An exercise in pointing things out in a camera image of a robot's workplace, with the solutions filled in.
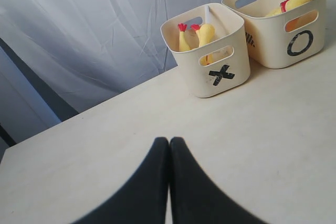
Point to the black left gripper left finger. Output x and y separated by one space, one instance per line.
143 197

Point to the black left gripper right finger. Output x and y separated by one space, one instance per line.
195 198

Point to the headless rubber chicken body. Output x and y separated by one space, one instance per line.
205 33

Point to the rubber chicken head with tube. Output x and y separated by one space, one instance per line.
207 15

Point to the cream bin marked X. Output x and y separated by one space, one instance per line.
230 66

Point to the grey backdrop curtain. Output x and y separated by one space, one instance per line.
79 53

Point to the cream bin marked O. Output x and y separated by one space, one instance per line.
280 41

